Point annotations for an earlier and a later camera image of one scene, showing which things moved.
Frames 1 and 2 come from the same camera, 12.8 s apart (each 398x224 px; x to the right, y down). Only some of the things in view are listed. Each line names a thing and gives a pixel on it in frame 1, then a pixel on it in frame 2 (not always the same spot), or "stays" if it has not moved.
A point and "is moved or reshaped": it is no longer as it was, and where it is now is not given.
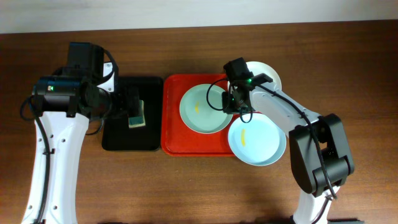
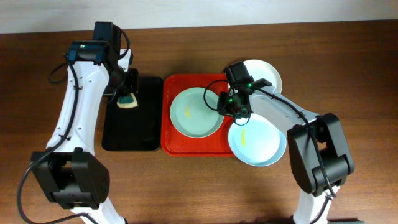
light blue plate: x=260 y=142 stays
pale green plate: x=201 y=109 is moved or reshaped
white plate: x=258 y=68 stays
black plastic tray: x=117 y=135 stays
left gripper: x=132 y=101 to x=130 y=83
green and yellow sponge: x=138 y=121 is moved or reshaped
